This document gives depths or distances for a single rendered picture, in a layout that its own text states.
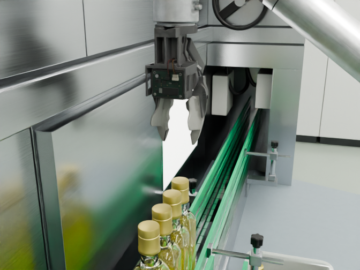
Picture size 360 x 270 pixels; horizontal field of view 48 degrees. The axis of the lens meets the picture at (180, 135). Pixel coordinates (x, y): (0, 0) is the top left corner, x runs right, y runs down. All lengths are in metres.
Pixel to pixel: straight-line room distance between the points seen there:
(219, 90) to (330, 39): 1.11
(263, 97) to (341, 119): 2.84
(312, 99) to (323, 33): 3.75
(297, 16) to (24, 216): 0.54
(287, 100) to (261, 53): 0.21
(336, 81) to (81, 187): 3.94
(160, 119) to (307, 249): 0.79
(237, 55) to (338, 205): 0.70
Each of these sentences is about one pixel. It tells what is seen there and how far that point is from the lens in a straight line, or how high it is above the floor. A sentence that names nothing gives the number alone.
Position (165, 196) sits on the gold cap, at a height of 1.16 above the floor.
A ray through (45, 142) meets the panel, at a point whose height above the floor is 1.30.
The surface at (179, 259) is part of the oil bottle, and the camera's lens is 0.74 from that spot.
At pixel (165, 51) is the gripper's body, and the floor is 1.42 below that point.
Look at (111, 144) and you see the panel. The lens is 0.76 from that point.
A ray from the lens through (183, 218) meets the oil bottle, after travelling 0.80.
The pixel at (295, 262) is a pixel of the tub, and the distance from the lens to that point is 1.17.
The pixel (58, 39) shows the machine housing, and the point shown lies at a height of 1.44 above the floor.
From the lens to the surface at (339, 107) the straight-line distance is 4.52.
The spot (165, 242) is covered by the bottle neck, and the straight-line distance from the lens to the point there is 0.71.
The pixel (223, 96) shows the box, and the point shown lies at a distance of 1.80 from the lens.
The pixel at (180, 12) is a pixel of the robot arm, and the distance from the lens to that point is 0.66.
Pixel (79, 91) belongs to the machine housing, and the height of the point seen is 1.36.
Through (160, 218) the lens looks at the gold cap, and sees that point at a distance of 0.68.
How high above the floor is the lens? 1.49
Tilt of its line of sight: 19 degrees down
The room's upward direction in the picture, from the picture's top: straight up
